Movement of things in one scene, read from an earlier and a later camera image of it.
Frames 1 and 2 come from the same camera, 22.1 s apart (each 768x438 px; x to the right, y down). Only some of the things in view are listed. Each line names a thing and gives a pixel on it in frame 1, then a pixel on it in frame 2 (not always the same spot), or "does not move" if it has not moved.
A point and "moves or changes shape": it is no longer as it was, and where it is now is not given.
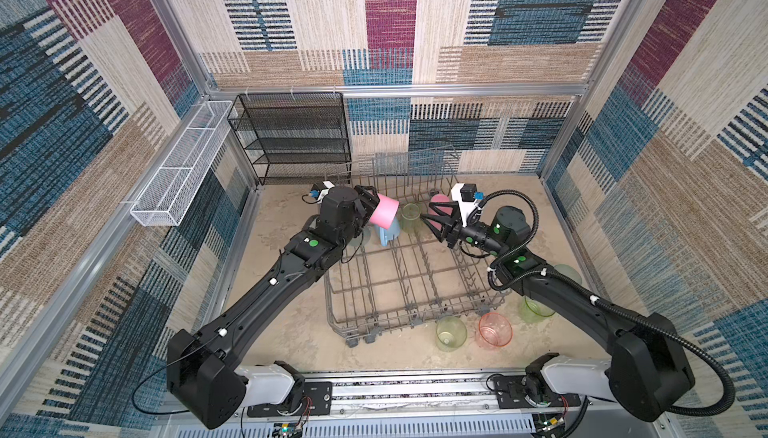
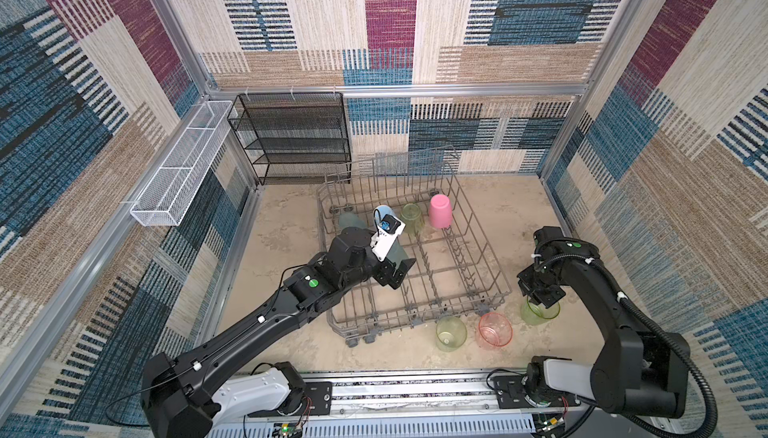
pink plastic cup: (437, 198) does not move
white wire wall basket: (169, 193) does not move
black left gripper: (363, 207) → (395, 280)
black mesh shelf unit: (295, 137) does not move
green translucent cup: (410, 218) does not move
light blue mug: (387, 235) → (380, 211)
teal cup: (568, 272) moves or changes shape
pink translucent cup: (493, 331) does not move
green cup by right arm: (535, 311) does not move
